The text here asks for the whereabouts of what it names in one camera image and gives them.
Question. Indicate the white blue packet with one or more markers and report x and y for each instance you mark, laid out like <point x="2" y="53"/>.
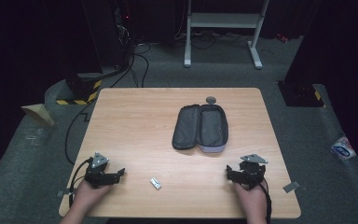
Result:
<point x="342" y="148"/>

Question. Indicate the black stand base yellow mark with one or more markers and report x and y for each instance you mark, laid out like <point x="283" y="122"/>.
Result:
<point x="301" y="93"/>

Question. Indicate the grey round table grommet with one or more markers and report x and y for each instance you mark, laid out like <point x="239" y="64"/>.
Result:
<point x="210" y="100"/>

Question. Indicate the grey zip pencil case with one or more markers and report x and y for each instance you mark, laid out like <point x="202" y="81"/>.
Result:
<point x="200" y="128"/>

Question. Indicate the small white eraser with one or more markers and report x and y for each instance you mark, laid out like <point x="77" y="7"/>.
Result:
<point x="155" y="183"/>

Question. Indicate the white metal stand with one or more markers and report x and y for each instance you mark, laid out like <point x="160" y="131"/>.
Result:
<point x="222" y="20"/>

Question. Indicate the black yellow striped stand base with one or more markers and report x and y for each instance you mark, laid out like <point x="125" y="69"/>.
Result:
<point x="80" y="90"/>

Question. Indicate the beige cardboard piece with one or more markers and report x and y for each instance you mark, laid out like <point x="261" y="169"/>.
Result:
<point x="38" y="112"/>

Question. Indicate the grey tape strip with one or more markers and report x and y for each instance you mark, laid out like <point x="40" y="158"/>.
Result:
<point x="291" y="186"/>
<point x="62" y="193"/>

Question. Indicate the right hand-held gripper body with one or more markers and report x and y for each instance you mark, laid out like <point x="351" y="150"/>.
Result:
<point x="253" y="172"/>

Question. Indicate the person's right hand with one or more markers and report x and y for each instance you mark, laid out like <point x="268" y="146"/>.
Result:
<point x="251" y="200"/>

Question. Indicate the small red object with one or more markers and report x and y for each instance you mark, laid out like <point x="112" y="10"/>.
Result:
<point x="282" y="38"/>

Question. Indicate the black equipment tower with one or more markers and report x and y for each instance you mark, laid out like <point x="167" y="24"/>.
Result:
<point x="118" y="31"/>

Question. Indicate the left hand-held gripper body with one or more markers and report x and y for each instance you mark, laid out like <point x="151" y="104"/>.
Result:
<point x="101" y="179"/>

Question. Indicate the person's left hand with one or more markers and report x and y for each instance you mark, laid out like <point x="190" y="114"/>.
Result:
<point x="88" y="194"/>

